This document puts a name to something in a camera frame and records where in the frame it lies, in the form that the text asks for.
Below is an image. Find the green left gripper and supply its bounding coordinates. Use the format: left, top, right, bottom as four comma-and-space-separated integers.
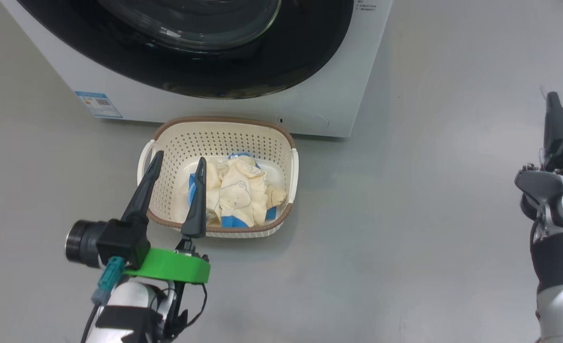
122, 151, 211, 285

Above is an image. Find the black round glass washer door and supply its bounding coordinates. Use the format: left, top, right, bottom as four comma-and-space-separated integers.
17, 0, 356, 100

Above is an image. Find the cream perforated laundry basket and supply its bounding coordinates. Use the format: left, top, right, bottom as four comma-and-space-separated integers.
137, 116, 300, 239

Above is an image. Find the white front-load washing machine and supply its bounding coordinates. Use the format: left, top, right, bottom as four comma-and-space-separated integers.
0, 0, 394, 139

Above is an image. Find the blue energy label sticker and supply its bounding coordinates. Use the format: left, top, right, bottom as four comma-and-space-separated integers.
74, 91, 123, 120

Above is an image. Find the teal plug left camera cable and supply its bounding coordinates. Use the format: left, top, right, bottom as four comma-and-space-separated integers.
79, 256, 126, 343

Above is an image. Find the thin black left gripper cable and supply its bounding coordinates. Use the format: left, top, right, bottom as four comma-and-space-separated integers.
165, 283, 209, 341

